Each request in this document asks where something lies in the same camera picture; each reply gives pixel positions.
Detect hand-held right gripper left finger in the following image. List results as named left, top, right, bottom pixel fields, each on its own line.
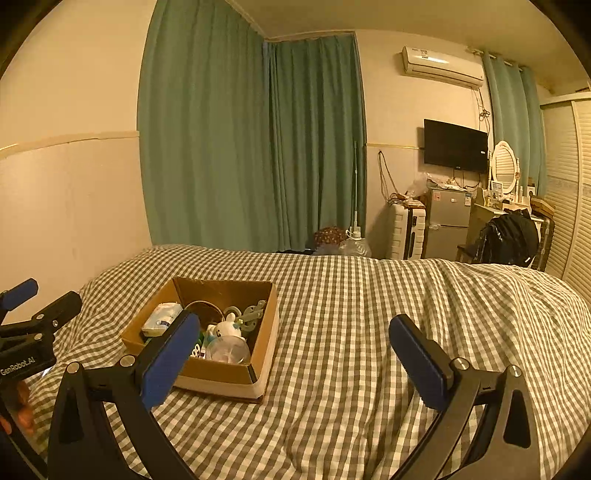
left=47, top=309, right=201, bottom=480

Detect white mop pole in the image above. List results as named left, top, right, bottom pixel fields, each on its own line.
left=352, top=141, right=360, bottom=236

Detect black wall television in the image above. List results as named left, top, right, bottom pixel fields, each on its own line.
left=423, top=119, right=489, bottom=175

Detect white oval mirror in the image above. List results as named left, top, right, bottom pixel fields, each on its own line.
left=489, top=141, right=518, bottom=197

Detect wooden dressing table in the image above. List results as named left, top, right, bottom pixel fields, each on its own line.
left=468, top=203, right=546, bottom=241

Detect brown suitcase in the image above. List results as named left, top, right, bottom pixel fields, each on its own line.
left=529, top=196, right=555, bottom=271

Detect grey checkered blanket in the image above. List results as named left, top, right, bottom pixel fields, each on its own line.
left=18, top=244, right=578, bottom=480

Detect person's left hand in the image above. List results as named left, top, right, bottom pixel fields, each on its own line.
left=0, top=381, right=35, bottom=437

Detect white ribbed suitcase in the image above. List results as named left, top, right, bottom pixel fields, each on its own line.
left=390, top=203, right=426, bottom=260

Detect beige tape ring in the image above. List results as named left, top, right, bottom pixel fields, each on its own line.
left=185, top=300, right=225, bottom=328

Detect green medicine box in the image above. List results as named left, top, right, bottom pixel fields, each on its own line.
left=189, top=329, right=209, bottom=360

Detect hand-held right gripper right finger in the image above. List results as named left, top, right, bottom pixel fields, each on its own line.
left=388, top=315, right=541, bottom=480

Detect white air conditioner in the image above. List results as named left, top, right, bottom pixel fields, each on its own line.
left=400, top=45, right=485, bottom=90

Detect hanging cables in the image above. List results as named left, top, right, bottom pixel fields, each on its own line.
left=379, top=150, right=398, bottom=201

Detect white tissue packet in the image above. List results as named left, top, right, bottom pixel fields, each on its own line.
left=141, top=302, right=183, bottom=337

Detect white slatted wardrobe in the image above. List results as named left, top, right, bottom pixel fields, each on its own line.
left=540, top=92, right=591, bottom=289

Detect silver small fridge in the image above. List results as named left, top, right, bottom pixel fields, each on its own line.
left=422, top=187, right=472, bottom=260

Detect brown cardboard box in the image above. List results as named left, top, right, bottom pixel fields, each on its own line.
left=121, top=276, right=279, bottom=401

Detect floral fabric bag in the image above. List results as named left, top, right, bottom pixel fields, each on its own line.
left=314, top=226, right=345, bottom=254

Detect clear plastic bag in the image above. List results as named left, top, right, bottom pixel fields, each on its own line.
left=203, top=336, right=252, bottom=365

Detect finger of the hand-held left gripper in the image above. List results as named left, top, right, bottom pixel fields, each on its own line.
left=30, top=291, right=83, bottom=330
left=0, top=278, right=40, bottom=311

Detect white rabbit toy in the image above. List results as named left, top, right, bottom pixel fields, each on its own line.
left=205, top=313, right=243, bottom=342

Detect black backpack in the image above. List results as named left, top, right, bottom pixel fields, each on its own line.
left=475, top=210, right=541, bottom=267

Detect teal curtain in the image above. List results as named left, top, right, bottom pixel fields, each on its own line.
left=482, top=51, right=548, bottom=197
left=265, top=32, right=368, bottom=254
left=137, top=0, right=278, bottom=254

